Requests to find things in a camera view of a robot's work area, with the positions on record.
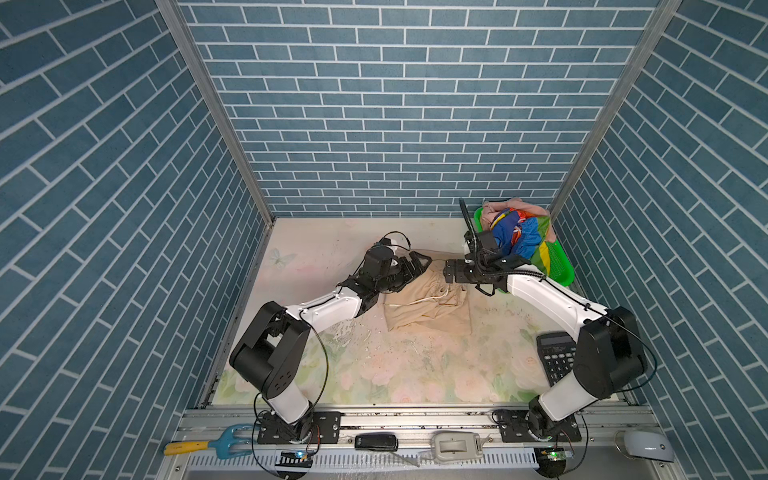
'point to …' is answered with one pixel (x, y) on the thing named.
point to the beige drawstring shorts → (430, 304)
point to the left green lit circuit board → (294, 459)
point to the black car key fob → (386, 442)
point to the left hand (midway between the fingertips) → (425, 267)
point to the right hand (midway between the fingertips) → (454, 267)
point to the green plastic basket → (549, 260)
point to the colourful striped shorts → (524, 235)
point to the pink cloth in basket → (489, 209)
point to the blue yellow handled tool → (223, 445)
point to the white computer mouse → (645, 444)
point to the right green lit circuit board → (552, 460)
